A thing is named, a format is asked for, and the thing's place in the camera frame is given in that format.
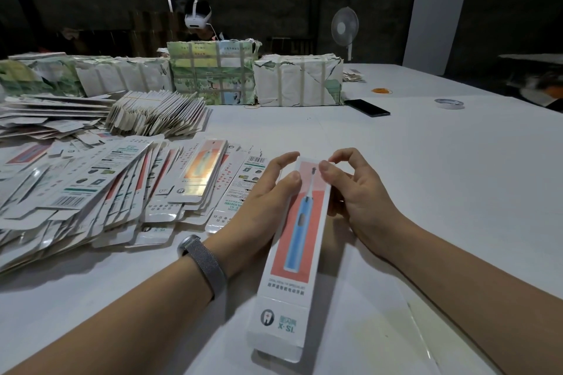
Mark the person's right hand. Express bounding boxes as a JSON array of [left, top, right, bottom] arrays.
[[318, 147, 413, 261]]

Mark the person's left hand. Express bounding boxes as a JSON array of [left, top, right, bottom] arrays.
[[204, 151, 303, 279]]

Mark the toothbrush carton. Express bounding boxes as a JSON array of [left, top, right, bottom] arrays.
[[245, 156, 333, 364]]

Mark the fanned stack of white cartons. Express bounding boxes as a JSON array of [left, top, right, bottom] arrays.
[[106, 90, 212, 138]]

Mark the pile of cartons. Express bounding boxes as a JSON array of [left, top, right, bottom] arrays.
[[0, 93, 272, 277]]

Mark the person's right forearm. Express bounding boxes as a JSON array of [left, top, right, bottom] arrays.
[[382, 223, 563, 375]]

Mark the person's left forearm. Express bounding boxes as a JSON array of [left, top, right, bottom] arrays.
[[4, 256, 212, 375]]

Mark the grey band wristwatch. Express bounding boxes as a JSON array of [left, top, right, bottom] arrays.
[[177, 234, 230, 301]]

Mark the black smartphone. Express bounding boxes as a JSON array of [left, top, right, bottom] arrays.
[[344, 98, 392, 118]]

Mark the green printed wrapped bundle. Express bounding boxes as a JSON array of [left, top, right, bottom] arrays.
[[167, 38, 262, 106]]

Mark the dark wooden chair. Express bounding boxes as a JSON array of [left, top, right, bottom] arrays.
[[267, 35, 314, 55]]

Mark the white standing fan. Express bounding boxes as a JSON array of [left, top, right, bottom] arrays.
[[331, 6, 360, 62]]

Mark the white board panel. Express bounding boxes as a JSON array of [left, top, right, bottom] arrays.
[[402, 0, 473, 77]]

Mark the cluttered side table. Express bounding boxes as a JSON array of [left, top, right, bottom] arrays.
[[498, 53, 563, 112]]

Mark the row of white wrapped bundles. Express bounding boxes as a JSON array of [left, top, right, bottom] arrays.
[[0, 51, 174, 97]]

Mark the white strapped wrapped bundle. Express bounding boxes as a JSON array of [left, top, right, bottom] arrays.
[[253, 53, 346, 108]]

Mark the white head-mounted camera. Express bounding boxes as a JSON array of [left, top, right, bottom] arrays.
[[167, 0, 213, 29]]

